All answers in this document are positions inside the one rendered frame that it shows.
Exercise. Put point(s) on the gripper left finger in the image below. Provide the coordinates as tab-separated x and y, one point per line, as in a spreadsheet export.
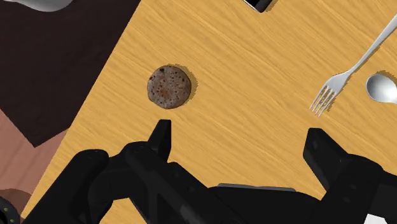
149	173

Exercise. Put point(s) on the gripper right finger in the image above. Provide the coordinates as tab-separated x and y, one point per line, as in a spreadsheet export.
347	173

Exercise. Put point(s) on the round brown speckled flatbread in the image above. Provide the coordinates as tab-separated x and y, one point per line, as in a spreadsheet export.
169	87

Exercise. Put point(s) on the silver fork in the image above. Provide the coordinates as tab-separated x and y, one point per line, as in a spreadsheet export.
336	83

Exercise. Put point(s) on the silver spoon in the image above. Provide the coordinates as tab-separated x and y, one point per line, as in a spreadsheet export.
382	89

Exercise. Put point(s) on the light wooden table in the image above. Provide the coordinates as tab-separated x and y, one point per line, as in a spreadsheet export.
248	77

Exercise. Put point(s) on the black flat rectangular device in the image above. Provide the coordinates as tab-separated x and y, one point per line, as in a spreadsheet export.
260	3

